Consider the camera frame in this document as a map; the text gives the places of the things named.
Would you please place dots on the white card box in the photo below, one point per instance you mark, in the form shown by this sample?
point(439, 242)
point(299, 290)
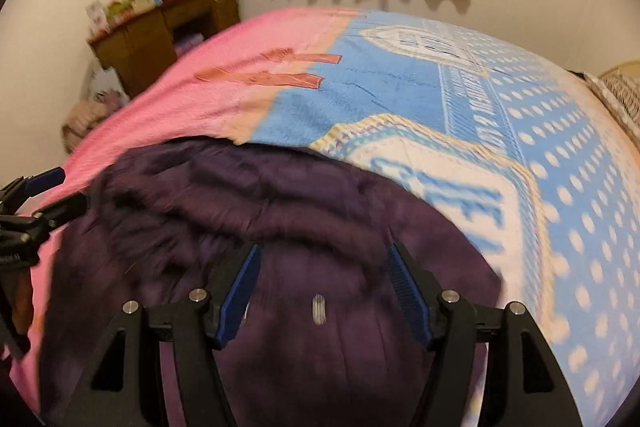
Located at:
point(96, 17)

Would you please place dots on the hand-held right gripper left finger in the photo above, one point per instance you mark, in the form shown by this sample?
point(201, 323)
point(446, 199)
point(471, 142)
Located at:
point(240, 297)

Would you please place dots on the white paper bag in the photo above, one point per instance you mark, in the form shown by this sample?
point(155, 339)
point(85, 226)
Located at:
point(107, 79)

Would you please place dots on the cream wooden headboard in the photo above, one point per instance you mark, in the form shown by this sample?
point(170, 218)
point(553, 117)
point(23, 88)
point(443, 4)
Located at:
point(625, 68)

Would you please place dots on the pile of clothes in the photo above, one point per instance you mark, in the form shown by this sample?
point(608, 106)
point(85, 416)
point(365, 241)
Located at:
point(92, 122)

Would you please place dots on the blue polka dot bedsheet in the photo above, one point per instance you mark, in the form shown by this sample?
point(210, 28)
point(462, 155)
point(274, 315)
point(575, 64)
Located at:
point(500, 107)

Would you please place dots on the brown wooden desk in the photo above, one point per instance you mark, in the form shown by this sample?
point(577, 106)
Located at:
point(140, 47)

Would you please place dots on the patterned pillow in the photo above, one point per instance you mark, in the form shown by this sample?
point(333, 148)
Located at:
point(617, 97)

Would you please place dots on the green bag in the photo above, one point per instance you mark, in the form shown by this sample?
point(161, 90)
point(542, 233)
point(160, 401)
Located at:
point(120, 9)

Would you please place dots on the stacked boxes under desk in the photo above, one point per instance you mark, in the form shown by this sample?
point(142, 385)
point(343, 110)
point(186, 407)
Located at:
point(189, 44)

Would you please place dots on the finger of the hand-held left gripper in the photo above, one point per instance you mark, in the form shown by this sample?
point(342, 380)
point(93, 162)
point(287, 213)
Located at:
point(65, 209)
point(45, 181)

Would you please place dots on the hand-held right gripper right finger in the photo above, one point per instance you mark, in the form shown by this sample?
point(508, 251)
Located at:
point(410, 297)

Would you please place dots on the purple quilted jacket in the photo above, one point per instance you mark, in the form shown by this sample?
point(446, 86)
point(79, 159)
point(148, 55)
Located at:
point(310, 227)

